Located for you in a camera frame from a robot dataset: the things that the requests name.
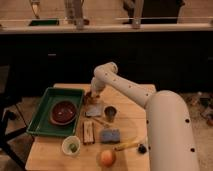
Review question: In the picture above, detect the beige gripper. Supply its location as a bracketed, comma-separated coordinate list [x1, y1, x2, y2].
[91, 79, 105, 98]

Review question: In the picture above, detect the bunch of red grapes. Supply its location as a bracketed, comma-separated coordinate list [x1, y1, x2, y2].
[83, 92, 99, 105]

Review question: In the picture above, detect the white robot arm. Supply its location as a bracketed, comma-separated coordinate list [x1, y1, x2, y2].
[91, 62, 200, 171]

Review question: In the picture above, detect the small metal cup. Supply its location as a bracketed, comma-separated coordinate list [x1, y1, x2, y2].
[104, 106, 117, 122]

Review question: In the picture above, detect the small green object in cup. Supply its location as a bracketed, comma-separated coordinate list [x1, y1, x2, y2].
[69, 144, 78, 153]

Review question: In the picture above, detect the grey cloth piece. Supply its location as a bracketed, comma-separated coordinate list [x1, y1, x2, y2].
[85, 104, 103, 117]

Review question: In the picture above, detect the wooden spoon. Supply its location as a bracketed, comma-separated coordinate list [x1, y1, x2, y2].
[91, 117, 109, 128]

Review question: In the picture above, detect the wooden block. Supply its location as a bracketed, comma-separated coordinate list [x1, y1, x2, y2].
[83, 121, 95, 144]

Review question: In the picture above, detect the dark red bowl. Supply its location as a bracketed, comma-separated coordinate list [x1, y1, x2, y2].
[50, 100, 77, 125]

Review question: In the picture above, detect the green plastic tray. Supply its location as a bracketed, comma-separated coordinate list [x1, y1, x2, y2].
[27, 87, 84, 137]

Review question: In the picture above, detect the blue sponge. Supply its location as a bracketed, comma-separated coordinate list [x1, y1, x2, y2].
[100, 129, 120, 143]

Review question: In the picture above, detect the red yellow apple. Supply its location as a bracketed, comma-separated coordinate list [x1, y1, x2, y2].
[98, 150, 116, 167]

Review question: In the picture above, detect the black chair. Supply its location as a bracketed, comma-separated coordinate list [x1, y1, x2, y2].
[0, 65, 28, 171]

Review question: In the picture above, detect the yellow handled brush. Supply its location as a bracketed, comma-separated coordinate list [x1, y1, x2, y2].
[114, 141, 147, 154]

